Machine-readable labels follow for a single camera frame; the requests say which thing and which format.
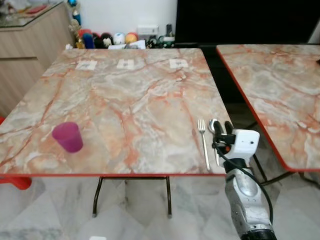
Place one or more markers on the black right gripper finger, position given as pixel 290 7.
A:
pixel 220 128
pixel 229 128

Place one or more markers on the silver metal spoon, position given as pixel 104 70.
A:
pixel 213 126

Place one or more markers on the silver metal fork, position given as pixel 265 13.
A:
pixel 204 145

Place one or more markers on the purple plastic cup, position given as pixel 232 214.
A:
pixel 67 136

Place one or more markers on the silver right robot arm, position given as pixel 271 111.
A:
pixel 247 200

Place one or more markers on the white paper tag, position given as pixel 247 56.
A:
pixel 178 63
pixel 125 64
pixel 86 65

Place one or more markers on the orange round toy figure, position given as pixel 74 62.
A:
pixel 131 37

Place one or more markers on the white round toy figure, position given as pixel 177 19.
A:
pixel 119 38

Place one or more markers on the black round toy figure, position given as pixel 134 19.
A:
pixel 106 39

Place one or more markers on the red round toy figure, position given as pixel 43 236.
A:
pixel 84 33

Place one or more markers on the blue gold figurine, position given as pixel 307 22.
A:
pixel 75 14

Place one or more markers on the light wooden cabinet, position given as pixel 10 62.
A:
pixel 30 55

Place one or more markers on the red flat book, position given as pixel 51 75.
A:
pixel 35 9

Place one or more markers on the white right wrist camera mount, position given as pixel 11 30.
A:
pixel 246 143

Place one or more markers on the black metal table frame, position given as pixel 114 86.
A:
pixel 260 167
pixel 168 197

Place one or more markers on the white wall socket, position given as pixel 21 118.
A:
pixel 147 29

